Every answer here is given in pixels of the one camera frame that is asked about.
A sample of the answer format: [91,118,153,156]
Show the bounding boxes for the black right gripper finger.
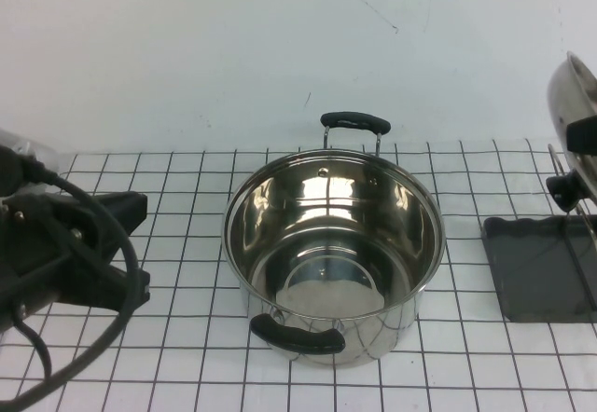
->
[565,115,597,158]

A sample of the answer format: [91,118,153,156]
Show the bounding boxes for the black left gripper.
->
[0,190,154,335]

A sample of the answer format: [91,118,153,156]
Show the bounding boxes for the stainless steel pot lid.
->
[545,50,597,215]

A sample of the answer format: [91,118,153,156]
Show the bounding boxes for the dark grey rack drip tray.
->
[481,215,597,324]

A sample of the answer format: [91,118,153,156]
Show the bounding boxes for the white black-grid tablecloth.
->
[0,136,597,412]

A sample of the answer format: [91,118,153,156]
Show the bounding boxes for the black camera cable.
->
[0,159,142,406]

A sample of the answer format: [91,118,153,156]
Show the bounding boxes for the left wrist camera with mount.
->
[0,127,62,199]

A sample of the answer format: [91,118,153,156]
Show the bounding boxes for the chrome wire lid rack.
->
[548,144,597,311]

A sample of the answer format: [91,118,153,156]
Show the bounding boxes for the stainless steel pot black handles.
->
[222,111,444,369]

